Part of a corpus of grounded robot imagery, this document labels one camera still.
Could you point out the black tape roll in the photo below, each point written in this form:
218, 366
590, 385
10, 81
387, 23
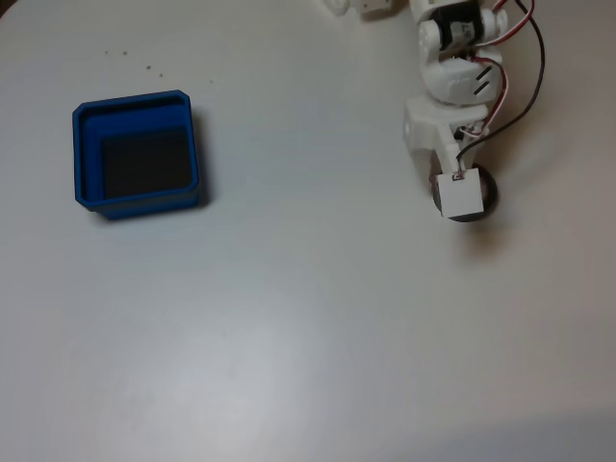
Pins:
492, 195

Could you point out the blue plastic box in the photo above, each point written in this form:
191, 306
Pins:
85, 159

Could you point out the white cube camera box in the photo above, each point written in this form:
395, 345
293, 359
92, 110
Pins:
459, 195

